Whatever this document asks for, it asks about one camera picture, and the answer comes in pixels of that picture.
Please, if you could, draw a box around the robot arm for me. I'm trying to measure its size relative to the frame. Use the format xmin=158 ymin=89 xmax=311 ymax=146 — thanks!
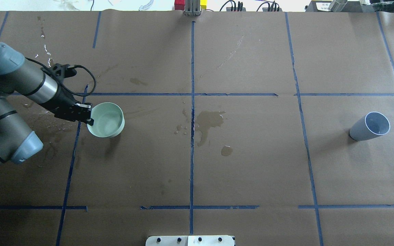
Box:
xmin=0 ymin=42 xmax=94 ymax=165

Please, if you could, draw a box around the aluminium profile post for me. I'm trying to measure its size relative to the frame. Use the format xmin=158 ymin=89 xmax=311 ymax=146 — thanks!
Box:
xmin=183 ymin=0 xmax=201 ymax=16

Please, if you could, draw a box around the blue-grey plastic cup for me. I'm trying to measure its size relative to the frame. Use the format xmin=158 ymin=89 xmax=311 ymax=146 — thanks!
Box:
xmin=349 ymin=112 xmax=391 ymax=141

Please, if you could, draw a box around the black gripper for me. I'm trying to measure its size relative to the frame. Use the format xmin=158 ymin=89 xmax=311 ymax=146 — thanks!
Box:
xmin=53 ymin=92 xmax=94 ymax=126

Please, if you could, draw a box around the yellow block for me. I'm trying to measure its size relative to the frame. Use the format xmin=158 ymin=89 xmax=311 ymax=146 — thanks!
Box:
xmin=200 ymin=0 xmax=208 ymax=10

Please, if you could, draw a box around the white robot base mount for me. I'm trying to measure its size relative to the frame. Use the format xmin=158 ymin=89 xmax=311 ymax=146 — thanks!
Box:
xmin=145 ymin=235 xmax=236 ymax=246

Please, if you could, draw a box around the green bowl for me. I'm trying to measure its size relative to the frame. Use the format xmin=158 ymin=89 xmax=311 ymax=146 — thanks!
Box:
xmin=87 ymin=102 xmax=125 ymax=138

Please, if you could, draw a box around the red block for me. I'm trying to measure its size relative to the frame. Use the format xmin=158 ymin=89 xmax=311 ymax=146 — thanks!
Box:
xmin=174 ymin=0 xmax=185 ymax=11

